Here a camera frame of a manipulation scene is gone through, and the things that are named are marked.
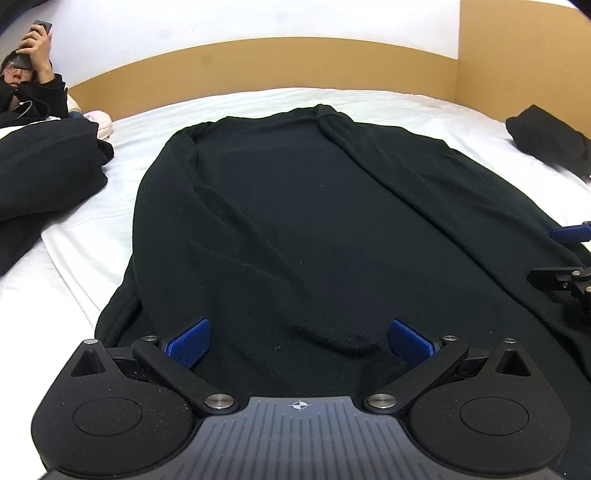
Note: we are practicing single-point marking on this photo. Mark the wooden headboard panel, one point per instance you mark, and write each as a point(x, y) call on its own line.
point(512, 54)

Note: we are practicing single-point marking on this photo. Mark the black garment pile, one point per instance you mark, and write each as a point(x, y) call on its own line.
point(47, 169)

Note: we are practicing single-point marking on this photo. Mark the pink white pillow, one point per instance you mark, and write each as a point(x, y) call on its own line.
point(102, 119)

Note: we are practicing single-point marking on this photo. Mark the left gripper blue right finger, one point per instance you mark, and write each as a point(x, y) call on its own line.
point(410, 345)

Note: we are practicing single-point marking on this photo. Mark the black folded garment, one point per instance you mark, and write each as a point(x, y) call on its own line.
point(538, 133)

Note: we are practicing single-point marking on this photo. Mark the black fleece garment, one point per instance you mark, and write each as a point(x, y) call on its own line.
point(303, 235)

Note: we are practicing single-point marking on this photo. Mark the person in black hoodie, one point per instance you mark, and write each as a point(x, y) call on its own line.
point(31, 90)

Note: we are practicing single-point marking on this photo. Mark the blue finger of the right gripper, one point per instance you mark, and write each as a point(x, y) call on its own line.
point(574, 233)

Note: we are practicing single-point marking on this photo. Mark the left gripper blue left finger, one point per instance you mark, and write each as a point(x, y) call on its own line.
point(188, 345)

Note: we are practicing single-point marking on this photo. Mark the white bed sheet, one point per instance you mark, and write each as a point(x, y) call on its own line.
point(75, 266)

